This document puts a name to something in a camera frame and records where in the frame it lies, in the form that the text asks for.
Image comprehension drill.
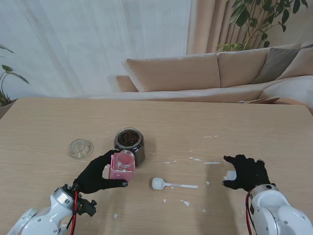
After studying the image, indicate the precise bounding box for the gray sofa cushion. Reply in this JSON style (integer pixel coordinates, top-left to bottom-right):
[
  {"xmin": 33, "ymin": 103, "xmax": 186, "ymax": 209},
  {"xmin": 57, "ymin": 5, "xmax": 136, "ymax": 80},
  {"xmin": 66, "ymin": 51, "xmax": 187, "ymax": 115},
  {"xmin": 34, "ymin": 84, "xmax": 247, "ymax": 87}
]
[{"xmin": 251, "ymin": 47, "xmax": 303, "ymax": 84}]

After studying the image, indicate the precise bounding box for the beige sofa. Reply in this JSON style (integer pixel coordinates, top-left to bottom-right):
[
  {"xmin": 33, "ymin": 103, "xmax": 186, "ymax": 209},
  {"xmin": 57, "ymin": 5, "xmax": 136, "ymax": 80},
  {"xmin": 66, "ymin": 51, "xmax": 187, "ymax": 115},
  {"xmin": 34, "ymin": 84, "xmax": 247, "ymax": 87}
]
[{"xmin": 107, "ymin": 43, "xmax": 313, "ymax": 111}]

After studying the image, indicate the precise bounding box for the white plastic spoon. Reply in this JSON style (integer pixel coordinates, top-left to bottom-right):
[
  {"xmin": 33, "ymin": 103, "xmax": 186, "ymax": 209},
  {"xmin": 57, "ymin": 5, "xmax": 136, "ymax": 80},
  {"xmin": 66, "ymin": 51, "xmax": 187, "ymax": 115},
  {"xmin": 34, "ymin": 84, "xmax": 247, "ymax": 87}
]
[{"xmin": 151, "ymin": 177, "xmax": 199, "ymax": 190}]

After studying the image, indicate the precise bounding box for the red left arm cable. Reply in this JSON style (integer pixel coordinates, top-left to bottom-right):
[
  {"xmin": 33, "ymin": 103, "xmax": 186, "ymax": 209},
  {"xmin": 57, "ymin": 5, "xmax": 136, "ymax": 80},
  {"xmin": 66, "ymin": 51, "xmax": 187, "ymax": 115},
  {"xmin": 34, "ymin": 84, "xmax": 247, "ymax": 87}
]
[{"xmin": 66, "ymin": 190, "xmax": 80, "ymax": 235}]

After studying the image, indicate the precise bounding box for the beige pleated curtain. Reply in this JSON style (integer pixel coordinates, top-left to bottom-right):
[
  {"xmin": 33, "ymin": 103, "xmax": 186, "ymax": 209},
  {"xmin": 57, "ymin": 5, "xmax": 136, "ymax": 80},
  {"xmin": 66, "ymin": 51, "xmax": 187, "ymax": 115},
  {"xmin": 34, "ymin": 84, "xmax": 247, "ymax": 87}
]
[{"xmin": 186, "ymin": 0, "xmax": 313, "ymax": 55}]

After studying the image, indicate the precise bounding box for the white sheer curtain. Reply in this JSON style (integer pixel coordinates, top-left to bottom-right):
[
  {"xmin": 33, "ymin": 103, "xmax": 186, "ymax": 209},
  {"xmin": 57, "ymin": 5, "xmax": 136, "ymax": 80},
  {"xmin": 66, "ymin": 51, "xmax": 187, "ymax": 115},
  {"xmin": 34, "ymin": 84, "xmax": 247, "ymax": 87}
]
[{"xmin": 0, "ymin": 0, "xmax": 191, "ymax": 98}]

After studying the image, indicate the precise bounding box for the brown cardboard piece on sofa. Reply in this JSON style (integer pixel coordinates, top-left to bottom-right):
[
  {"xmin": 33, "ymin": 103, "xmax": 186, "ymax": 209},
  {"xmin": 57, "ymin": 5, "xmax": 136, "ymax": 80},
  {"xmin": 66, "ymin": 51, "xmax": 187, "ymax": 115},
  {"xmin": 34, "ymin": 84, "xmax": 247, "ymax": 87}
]
[{"xmin": 236, "ymin": 96, "xmax": 281, "ymax": 105}]

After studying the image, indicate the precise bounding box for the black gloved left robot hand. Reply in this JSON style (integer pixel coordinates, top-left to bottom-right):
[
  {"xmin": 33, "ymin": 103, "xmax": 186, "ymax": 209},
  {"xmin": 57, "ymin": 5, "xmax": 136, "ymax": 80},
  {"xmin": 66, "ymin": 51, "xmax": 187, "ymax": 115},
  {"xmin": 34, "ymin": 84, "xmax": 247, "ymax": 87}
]
[{"xmin": 72, "ymin": 149, "xmax": 129, "ymax": 194}]

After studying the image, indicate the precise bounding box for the broad leaf green plant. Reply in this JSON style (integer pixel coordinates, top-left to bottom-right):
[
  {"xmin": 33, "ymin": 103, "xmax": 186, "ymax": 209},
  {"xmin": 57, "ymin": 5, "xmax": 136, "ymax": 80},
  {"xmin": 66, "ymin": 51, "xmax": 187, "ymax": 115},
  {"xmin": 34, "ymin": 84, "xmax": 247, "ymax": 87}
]
[{"xmin": 0, "ymin": 44, "xmax": 30, "ymax": 108}]

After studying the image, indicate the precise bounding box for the glass jar of coffee beans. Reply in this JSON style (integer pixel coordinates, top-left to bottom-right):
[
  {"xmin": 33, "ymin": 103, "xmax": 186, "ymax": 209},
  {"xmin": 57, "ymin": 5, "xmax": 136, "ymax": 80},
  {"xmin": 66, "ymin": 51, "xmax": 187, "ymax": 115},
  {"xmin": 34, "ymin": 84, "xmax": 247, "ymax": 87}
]
[{"xmin": 113, "ymin": 127, "xmax": 146, "ymax": 169}]

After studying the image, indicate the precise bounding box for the clear glass jar lid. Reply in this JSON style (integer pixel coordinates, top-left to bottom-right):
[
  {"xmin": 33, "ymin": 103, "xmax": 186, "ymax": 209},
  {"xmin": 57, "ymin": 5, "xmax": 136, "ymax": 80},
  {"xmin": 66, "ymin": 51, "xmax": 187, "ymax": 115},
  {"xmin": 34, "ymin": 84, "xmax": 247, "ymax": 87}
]
[{"xmin": 67, "ymin": 139, "xmax": 94, "ymax": 160}]

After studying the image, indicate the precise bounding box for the gray planter box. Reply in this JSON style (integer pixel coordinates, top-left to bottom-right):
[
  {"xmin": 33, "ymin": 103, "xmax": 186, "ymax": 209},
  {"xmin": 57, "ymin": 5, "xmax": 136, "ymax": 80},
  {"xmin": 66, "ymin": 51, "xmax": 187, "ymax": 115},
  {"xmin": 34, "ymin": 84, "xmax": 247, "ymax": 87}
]
[{"xmin": 0, "ymin": 99, "xmax": 19, "ymax": 120}]

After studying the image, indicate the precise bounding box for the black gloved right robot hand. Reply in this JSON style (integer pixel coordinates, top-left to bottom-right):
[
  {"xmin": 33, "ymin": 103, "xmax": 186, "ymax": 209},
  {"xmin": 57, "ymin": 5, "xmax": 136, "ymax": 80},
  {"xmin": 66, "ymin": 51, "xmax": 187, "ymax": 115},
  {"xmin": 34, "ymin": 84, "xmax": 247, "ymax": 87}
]
[{"xmin": 222, "ymin": 154, "xmax": 276, "ymax": 192}]

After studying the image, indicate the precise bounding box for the tall leafy green plant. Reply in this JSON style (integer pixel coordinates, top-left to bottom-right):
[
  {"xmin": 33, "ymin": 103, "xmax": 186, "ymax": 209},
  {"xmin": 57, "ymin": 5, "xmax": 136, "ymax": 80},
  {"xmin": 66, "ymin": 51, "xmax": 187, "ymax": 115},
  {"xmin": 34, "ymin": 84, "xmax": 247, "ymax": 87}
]
[{"xmin": 216, "ymin": 0, "xmax": 309, "ymax": 52}]

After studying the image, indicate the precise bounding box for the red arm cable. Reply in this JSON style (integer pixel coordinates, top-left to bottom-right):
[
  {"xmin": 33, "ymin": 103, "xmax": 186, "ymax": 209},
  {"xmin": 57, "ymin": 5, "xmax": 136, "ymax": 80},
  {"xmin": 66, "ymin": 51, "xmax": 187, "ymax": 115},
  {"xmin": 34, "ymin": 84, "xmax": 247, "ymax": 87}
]
[
  {"xmin": 245, "ymin": 192, "xmax": 254, "ymax": 235},
  {"xmin": 66, "ymin": 190, "xmax": 80, "ymax": 235}
]

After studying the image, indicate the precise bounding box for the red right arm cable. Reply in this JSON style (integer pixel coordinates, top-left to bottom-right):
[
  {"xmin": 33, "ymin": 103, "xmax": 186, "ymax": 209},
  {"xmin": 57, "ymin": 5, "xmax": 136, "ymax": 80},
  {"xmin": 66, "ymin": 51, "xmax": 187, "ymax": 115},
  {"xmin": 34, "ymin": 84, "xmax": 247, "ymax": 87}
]
[{"xmin": 245, "ymin": 192, "xmax": 254, "ymax": 235}]

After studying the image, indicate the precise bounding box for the white sofa cushion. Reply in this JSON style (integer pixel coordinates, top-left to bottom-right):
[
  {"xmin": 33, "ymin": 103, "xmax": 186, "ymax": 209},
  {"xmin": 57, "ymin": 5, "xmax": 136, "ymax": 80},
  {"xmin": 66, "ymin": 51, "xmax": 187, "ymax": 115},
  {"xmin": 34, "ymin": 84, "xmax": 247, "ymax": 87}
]
[{"xmin": 261, "ymin": 75, "xmax": 313, "ymax": 111}]

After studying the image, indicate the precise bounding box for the pink square coffee jar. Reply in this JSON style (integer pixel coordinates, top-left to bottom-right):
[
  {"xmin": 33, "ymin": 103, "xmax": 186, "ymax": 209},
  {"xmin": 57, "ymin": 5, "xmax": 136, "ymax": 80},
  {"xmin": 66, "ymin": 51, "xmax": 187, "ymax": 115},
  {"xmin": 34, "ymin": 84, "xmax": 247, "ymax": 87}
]
[{"xmin": 109, "ymin": 149, "xmax": 136, "ymax": 183}]

